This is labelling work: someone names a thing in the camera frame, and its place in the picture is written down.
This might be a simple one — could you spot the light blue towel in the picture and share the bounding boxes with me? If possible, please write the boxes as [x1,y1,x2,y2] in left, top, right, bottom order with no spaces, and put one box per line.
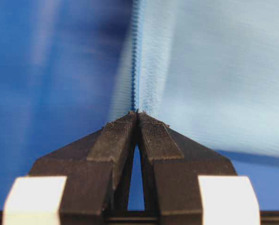
[109,0,279,157]

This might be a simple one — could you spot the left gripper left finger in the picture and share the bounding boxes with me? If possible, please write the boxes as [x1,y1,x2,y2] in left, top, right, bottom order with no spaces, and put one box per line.
[2,112,137,225]

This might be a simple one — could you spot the dark blue table cloth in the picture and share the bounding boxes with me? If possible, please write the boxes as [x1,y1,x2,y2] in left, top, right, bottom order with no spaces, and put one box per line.
[0,0,279,210]

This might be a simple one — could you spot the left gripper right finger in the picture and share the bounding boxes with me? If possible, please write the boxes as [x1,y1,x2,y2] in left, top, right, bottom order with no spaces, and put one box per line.
[138,113,260,225]

